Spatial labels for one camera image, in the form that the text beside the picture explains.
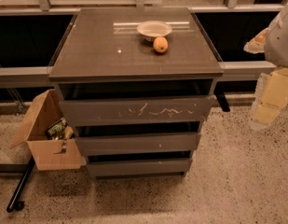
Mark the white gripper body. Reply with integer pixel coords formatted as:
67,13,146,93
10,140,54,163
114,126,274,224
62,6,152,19
248,67,288,131

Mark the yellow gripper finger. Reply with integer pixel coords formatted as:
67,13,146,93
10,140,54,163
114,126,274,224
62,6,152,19
243,28,268,54

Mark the grey bottom drawer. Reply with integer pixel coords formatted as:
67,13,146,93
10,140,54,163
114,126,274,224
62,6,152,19
87,158,192,177

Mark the grey drawer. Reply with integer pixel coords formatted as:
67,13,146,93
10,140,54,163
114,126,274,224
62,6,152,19
76,133,201,156
87,158,192,177
60,96,213,127

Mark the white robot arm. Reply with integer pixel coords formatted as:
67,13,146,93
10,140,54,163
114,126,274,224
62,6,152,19
243,3,288,131

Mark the grey top drawer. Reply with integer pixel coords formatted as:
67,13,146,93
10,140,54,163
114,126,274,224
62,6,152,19
60,96,213,127

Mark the grey drawer cabinet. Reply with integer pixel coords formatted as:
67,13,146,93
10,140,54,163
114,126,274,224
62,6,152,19
49,7,223,166

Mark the grey middle drawer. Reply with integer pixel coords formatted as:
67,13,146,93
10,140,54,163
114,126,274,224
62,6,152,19
76,133,201,156

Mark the orange fruit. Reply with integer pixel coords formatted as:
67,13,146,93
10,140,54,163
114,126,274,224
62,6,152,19
153,37,168,53

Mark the white bowl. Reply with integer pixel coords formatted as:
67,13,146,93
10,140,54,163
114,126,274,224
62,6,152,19
137,21,172,42

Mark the cardboard box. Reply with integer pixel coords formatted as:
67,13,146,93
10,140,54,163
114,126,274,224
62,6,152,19
10,90,84,171

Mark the green snack bag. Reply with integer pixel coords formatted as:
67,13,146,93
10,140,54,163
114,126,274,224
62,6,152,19
45,118,67,140

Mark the black metal floor stand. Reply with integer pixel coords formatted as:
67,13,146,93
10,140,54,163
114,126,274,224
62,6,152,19
0,157,35,213

